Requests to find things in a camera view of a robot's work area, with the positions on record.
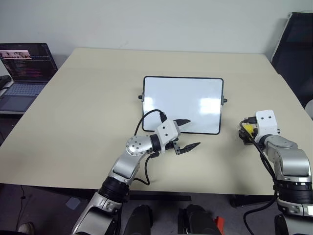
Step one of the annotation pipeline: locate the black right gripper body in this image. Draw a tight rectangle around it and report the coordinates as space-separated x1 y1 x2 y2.
244 134 260 146

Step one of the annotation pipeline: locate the dark rounded shape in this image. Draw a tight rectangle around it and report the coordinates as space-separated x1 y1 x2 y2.
178 205 220 235
125 205 154 235

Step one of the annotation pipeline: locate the black-framed white whiteboard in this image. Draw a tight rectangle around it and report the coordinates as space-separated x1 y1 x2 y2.
137 75 228 135

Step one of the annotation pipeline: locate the open grey laptop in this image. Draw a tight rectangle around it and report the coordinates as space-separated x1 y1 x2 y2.
0 43 59 113

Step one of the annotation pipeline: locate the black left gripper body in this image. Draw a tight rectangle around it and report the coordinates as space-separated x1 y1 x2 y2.
165 121 183 156

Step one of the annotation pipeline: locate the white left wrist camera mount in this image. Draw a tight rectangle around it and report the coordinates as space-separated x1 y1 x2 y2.
156 119 182 154

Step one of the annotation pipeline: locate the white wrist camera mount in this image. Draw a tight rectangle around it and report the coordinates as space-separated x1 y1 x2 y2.
255 109 280 138
156 119 182 154

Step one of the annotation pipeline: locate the orange plastic part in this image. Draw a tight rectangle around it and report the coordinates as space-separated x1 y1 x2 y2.
213 216 225 234

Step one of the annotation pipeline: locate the black device beside laptop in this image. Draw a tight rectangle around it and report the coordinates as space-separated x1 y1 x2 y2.
0 75 12 90

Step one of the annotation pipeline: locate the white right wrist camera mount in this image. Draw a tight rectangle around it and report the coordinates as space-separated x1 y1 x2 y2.
255 109 280 138

